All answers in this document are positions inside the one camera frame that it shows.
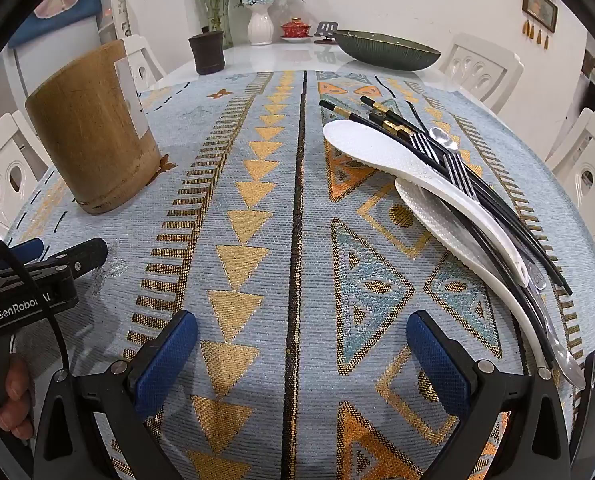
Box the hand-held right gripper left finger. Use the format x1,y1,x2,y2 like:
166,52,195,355
32,310,199,480

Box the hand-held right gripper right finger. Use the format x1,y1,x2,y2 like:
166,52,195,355
406,310,573,480

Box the blue patterned tablecloth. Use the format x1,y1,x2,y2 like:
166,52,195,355
4,67,595,480

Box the black cable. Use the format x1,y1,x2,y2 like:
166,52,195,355
0,217,73,381

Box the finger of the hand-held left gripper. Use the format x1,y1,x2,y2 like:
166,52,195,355
41,237,109,277
0,238,46,267

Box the white dining chair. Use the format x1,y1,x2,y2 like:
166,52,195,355
122,35,167,92
0,110,50,241
437,32,524,116
546,107,595,233

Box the large brown wooden bowl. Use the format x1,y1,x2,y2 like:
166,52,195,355
24,39,162,216

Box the gold hanging tassels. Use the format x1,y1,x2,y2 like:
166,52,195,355
525,19,551,51

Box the black chopstick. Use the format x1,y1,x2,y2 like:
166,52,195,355
360,95,574,296
319,99,414,140
369,112,414,137
375,102,562,283

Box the white rice paddle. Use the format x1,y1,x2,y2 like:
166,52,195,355
322,119,529,288
394,177,561,378

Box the person's left hand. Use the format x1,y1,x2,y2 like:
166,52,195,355
0,357,33,442

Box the metal spoon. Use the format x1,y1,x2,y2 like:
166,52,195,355
429,127,465,158

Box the blue printed cover cloth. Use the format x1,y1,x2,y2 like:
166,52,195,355
8,0,103,50

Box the white cabinet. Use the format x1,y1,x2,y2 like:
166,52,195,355
4,12,123,111

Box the red lidded teacup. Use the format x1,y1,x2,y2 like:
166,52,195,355
280,17,312,42

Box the glass vase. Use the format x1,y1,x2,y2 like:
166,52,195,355
208,0,235,50

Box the dark brown ceramic pot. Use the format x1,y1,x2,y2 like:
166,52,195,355
188,30,226,75

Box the dark green bowl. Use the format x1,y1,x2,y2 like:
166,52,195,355
332,30,442,72

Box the framed wall picture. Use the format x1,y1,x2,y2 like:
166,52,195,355
522,0,559,31

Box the white ceramic vase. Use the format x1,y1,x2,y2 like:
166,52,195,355
248,2,275,46

